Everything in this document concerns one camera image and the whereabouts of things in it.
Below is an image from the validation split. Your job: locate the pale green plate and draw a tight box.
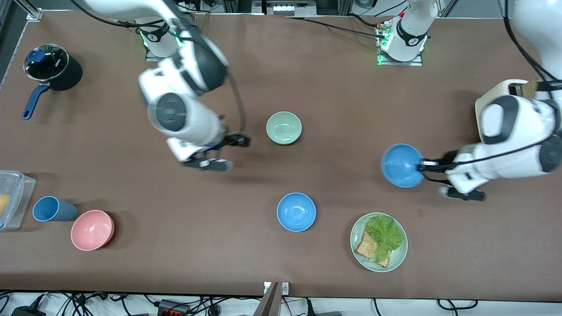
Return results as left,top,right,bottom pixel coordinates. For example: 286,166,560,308
350,212,408,273

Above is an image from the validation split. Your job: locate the long black table cable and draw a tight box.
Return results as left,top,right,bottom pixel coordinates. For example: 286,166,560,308
285,17,388,40

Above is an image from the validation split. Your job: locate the black orange power strip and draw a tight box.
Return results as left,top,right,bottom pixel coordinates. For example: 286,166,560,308
157,299,190,316

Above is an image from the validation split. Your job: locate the looped black floor cable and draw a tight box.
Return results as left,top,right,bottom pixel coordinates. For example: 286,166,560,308
436,299,479,311

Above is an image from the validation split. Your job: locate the pale green bowl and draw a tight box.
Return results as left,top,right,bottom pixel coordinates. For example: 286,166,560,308
266,111,303,146

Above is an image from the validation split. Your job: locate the cream white toaster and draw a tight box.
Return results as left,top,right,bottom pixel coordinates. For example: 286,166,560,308
475,79,541,145

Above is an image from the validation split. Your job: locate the black saucepan blue handle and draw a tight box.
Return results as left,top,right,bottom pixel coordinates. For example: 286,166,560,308
22,44,83,120

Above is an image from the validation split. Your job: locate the green lettuce leaf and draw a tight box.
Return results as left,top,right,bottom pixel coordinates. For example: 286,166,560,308
365,214,403,263

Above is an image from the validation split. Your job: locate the brown bread slice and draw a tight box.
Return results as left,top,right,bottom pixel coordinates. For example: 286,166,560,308
355,230,391,268

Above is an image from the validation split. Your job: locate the clear plastic food container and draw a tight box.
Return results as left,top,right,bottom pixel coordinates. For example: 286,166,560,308
0,170,36,232

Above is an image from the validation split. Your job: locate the blue plastic cup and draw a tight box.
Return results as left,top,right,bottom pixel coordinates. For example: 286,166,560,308
32,196,79,223

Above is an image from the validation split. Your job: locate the glass lid blue knob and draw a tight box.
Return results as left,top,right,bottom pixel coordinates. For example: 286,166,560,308
25,44,70,83

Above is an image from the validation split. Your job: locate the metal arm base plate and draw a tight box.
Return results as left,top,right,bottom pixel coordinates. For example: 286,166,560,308
144,19,195,62
377,19,425,67

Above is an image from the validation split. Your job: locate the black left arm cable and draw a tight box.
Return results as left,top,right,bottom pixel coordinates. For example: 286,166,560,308
417,0,562,183

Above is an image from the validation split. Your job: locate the white electrical device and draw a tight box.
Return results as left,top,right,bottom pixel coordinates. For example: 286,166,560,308
263,0,309,16

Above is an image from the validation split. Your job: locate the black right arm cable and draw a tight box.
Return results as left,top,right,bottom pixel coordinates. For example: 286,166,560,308
70,0,247,135

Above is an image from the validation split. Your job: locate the aluminium frame profile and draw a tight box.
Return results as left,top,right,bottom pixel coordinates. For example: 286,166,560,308
18,0,43,22

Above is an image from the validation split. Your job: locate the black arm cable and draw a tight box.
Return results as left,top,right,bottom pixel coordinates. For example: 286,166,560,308
417,0,562,183
70,0,247,135

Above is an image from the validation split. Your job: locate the short black table cable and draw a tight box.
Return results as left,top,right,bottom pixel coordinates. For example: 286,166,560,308
348,13,383,29

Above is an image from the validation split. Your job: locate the black power adapter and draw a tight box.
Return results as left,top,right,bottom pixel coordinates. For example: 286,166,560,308
11,306,47,316

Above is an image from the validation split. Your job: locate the pink bowl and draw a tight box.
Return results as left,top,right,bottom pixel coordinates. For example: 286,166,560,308
71,210,115,251

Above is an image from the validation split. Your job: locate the toast slice in toaster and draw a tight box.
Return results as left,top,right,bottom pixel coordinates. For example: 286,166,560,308
522,78,540,100

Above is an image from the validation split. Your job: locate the blue bowl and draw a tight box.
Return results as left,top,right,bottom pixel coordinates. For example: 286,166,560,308
277,192,317,232
381,143,425,189

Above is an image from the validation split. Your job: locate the grey camera mount pole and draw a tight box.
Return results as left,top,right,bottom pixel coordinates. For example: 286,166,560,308
254,281,280,316

